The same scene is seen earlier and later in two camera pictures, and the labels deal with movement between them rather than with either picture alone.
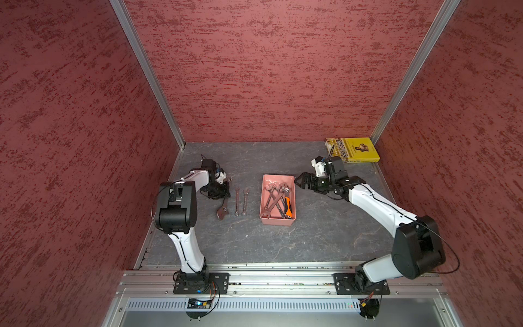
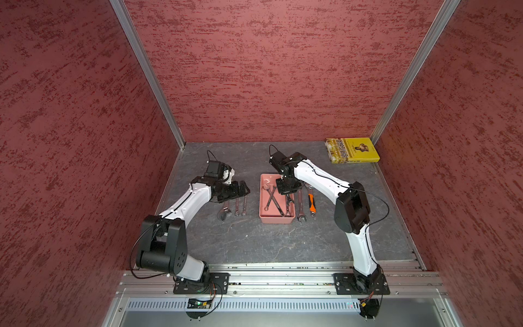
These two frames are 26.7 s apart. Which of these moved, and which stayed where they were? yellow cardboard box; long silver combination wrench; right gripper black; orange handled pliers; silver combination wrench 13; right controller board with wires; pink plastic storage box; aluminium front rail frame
Moved: orange handled pliers; right gripper black; long silver combination wrench
Stayed: pink plastic storage box; yellow cardboard box; aluminium front rail frame; silver combination wrench 13; right controller board with wires
